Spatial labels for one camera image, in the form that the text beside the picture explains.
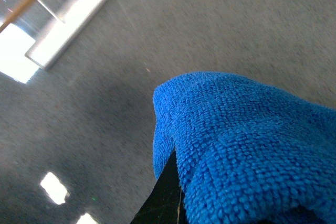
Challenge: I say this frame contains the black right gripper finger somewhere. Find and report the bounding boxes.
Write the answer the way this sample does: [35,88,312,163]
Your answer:
[131,152,187,224]

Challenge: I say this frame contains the blue microfiber cloth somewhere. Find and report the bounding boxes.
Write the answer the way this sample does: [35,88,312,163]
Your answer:
[153,72,335,223]

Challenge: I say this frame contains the white rack base board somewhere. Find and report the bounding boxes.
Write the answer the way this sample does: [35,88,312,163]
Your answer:
[1,0,107,84]

